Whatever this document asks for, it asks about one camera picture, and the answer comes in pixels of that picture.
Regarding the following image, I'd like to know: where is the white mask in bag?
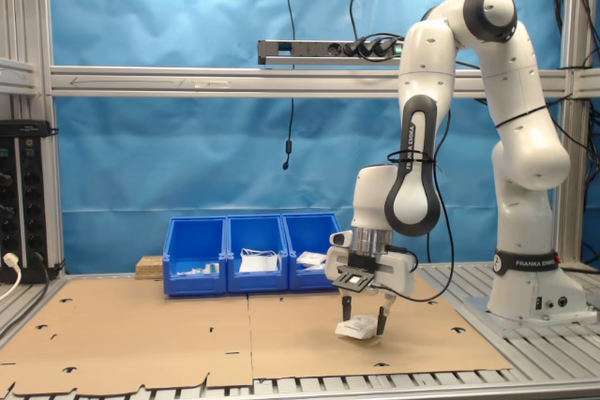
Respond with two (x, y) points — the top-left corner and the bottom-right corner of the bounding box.
(238, 247), (282, 274)

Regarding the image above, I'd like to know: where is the white Fuhrmann gauze packet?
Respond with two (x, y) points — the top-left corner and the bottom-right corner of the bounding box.
(334, 315), (379, 340)

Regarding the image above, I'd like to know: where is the black plug with cable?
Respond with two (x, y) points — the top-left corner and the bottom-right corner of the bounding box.
(0, 251), (53, 340)

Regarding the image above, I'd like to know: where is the wooden chipboard block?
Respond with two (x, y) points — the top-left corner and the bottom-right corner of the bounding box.
(135, 256), (167, 282)

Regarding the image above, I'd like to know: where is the horizontal aluminium beam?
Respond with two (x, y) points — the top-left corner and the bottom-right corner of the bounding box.
(49, 65), (572, 99)

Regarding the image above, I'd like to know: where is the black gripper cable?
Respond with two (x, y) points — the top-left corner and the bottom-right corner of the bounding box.
(372, 107), (456, 304)

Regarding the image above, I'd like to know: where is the silver power strip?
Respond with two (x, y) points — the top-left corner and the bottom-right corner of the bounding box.
(257, 37), (405, 67)

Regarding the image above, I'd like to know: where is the brown cardboard sheet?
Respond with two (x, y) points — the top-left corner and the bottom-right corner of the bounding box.
(247, 266), (516, 381)
(0, 276), (255, 397)

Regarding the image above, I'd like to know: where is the white printed gauze packet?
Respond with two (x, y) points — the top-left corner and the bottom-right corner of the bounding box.
(295, 251), (329, 267)

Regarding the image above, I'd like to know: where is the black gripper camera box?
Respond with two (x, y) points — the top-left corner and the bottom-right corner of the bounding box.
(331, 253), (380, 296)

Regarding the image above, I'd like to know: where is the white plug with cable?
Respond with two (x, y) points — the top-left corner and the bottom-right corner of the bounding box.
(0, 252), (23, 304)

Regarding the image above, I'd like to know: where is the blue plastic bin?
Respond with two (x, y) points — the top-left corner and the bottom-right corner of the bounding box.
(162, 216), (230, 298)
(226, 215), (290, 294)
(280, 212), (353, 292)

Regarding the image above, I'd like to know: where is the hanging black cable with ferrite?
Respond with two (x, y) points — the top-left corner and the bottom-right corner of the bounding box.
(280, 0), (298, 171)

